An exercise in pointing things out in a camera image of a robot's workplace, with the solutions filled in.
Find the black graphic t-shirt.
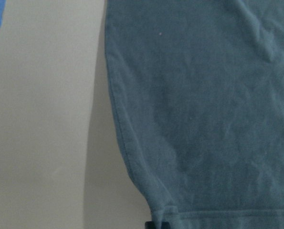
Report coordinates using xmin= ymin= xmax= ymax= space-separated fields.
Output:
xmin=105 ymin=0 xmax=284 ymax=229

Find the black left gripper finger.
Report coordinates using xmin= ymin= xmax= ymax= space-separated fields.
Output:
xmin=145 ymin=221 xmax=170 ymax=229

